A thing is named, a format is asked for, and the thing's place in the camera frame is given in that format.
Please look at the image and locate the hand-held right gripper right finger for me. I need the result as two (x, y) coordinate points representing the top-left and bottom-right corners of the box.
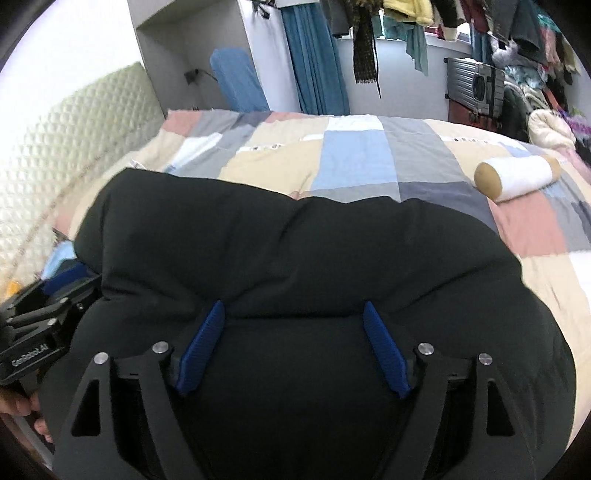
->
(362, 301), (528, 480)

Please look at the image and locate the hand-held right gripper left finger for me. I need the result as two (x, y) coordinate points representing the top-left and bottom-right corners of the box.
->
(54, 300), (227, 480)

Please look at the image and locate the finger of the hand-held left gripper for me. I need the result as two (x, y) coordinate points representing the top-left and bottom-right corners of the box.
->
(41, 262), (92, 293)
(25, 272), (103, 320)

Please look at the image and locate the black puffer jacket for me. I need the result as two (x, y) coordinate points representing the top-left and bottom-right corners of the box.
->
(34, 168), (579, 480)

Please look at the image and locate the pile of clothes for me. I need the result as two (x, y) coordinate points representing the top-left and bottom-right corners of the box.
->
(489, 37), (591, 155)

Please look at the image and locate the person's left hand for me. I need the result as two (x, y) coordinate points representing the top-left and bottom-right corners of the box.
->
(0, 388), (54, 446)

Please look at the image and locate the light blue cloth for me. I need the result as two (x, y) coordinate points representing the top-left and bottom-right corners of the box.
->
(41, 241), (80, 282)

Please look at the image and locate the cream quilted headboard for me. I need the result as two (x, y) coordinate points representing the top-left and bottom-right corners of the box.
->
(0, 62), (168, 301)

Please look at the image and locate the patchwork pillow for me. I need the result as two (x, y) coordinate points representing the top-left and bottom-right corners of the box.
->
(133, 111), (241, 181)

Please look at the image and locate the patchwork bed quilt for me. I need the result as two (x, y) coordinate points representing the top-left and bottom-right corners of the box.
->
(131, 110), (591, 334)

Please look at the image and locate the white and tan bolster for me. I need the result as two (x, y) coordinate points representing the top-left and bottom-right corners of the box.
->
(474, 156), (563, 203)

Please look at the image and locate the dark red suitcase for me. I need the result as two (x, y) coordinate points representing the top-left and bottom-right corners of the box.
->
(449, 95), (502, 128)

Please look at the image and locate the blue fabric covered board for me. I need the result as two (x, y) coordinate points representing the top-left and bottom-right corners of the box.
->
(210, 46), (271, 113)

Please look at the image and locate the cream fluffy garment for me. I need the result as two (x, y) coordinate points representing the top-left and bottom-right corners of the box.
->
(527, 108), (579, 149)

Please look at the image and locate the silver suitcase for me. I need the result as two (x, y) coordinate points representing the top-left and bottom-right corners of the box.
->
(442, 56), (507, 117)

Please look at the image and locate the blue curtain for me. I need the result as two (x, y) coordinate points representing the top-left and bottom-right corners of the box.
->
(281, 4), (351, 116)

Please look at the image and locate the plaid scarf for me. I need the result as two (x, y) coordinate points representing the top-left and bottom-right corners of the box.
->
(352, 0), (385, 99)

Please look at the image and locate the teal cloth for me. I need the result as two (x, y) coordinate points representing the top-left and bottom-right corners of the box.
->
(382, 18), (431, 75)

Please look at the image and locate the hanging black coat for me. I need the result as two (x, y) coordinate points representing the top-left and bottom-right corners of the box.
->
(322, 0), (357, 36)

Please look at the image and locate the hanging yellow jacket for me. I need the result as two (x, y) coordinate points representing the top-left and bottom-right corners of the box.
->
(382, 0), (437, 27)

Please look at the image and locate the hanging black garment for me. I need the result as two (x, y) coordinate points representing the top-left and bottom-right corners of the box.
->
(431, 0), (468, 29)

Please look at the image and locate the hanging dark red garment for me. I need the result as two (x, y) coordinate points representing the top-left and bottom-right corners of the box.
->
(462, 0), (496, 34)

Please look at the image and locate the hanging grey denim jacket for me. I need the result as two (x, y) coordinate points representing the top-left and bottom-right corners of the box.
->
(498, 0), (562, 64)

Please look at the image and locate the black charger with cable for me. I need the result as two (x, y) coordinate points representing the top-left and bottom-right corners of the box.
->
(184, 68), (219, 86)

